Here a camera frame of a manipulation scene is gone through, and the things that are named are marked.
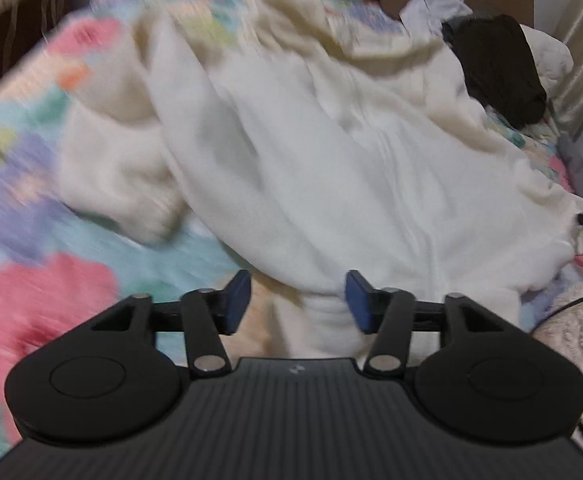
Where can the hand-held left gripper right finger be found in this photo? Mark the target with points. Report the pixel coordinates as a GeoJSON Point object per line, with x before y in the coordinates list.
{"type": "Point", "coordinates": [359, 300]}

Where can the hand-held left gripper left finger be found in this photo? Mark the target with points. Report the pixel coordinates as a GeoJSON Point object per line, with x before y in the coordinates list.
{"type": "Point", "coordinates": [236, 302]}

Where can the cream fleece garment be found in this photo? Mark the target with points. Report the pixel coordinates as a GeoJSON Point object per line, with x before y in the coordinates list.
{"type": "Point", "coordinates": [331, 160]}

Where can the person's fuzzy pink clothing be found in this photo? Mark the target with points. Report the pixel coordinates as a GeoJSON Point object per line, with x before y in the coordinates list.
{"type": "Point", "coordinates": [571, 360]}

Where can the black garment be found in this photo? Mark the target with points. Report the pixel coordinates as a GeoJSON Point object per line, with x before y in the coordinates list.
{"type": "Point", "coordinates": [501, 70]}

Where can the floral quilt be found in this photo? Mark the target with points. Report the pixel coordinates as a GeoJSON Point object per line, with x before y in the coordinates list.
{"type": "Point", "coordinates": [36, 200]}

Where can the white cloth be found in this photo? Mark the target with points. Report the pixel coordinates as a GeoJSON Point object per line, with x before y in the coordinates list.
{"type": "Point", "coordinates": [434, 7]}

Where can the dark wooden desk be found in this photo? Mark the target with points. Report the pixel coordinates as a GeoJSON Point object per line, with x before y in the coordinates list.
{"type": "Point", "coordinates": [11, 55]}

